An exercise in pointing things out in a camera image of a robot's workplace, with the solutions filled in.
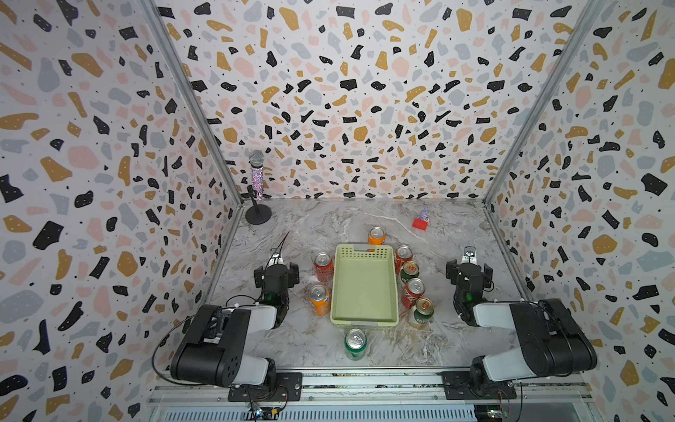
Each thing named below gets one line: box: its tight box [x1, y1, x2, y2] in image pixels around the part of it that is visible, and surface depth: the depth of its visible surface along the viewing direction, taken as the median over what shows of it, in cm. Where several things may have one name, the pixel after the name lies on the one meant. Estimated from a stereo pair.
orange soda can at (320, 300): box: [308, 283, 332, 317], surface depth 83 cm
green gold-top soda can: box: [413, 296, 435, 325], surface depth 80 cm
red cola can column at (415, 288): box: [401, 277, 426, 309], surface depth 85 cm
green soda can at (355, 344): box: [344, 327, 368, 362], surface depth 74 cm
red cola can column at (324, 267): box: [314, 251, 334, 284], surface depth 91 cm
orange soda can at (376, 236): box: [367, 226, 387, 246], surface depth 99 cm
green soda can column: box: [400, 260, 421, 284], surface depth 89 cm
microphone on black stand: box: [240, 149, 273, 226], surface depth 105 cm
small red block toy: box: [412, 218, 429, 232], surface depth 115 cm
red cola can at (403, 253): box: [394, 244, 414, 276], surface depth 93 cm
